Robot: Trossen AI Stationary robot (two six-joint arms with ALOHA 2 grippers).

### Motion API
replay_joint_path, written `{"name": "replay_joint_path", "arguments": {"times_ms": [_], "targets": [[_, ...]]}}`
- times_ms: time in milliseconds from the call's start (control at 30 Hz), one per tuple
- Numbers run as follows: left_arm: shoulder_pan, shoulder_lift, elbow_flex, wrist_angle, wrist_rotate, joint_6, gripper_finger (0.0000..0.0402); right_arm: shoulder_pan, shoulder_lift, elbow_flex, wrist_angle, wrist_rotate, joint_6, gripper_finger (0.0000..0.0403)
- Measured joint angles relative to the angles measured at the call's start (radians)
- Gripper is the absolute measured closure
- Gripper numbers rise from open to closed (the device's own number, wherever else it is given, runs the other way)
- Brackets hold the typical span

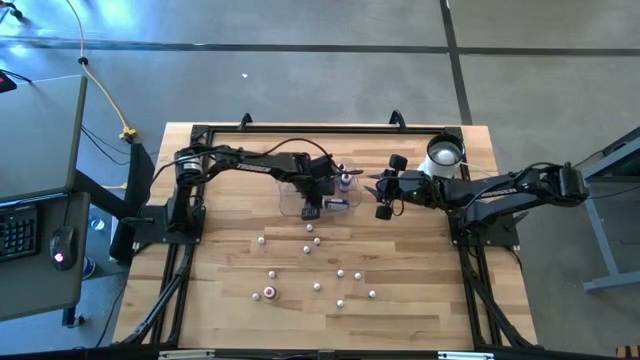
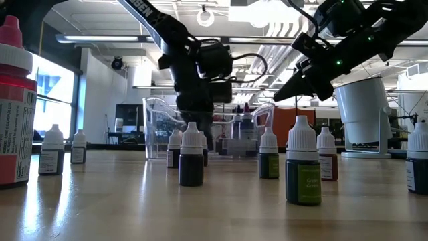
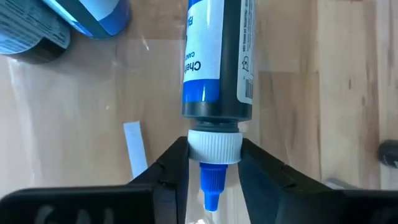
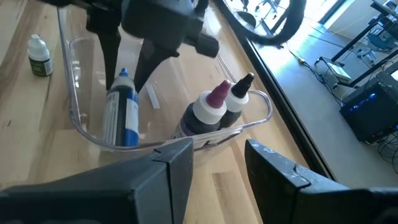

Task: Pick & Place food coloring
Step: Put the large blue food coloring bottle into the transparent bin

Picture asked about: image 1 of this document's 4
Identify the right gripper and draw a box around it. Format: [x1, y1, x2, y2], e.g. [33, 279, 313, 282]
[363, 153, 437, 222]

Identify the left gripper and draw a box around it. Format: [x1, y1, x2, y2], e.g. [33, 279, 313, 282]
[298, 152, 365, 222]

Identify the clear plastic bin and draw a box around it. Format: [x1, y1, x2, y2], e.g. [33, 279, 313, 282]
[276, 157, 365, 218]

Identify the black desk stand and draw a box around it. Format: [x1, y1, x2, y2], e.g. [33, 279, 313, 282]
[74, 142, 157, 266]

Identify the grey side table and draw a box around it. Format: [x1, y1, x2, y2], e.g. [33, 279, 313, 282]
[582, 127, 640, 294]

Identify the black computer mouse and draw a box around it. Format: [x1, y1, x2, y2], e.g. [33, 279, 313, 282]
[48, 224, 80, 272]

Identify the grey desk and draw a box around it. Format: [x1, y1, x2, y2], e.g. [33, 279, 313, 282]
[0, 74, 90, 322]

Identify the black keyboard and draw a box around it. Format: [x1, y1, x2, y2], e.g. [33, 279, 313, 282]
[0, 202, 41, 265]

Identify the red-lit black device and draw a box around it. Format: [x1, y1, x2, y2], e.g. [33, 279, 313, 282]
[0, 69, 19, 95]

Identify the black tripod foot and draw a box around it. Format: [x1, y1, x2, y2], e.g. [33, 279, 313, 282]
[0, 0, 24, 20]

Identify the black aluminium table frame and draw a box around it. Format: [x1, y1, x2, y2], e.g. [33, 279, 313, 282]
[112, 122, 539, 351]

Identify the silver metal bracket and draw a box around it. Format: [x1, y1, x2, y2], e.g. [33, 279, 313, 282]
[437, 351, 495, 360]
[158, 349, 217, 360]

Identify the yellow extension cable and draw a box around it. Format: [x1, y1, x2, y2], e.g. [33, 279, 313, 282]
[64, 0, 139, 142]

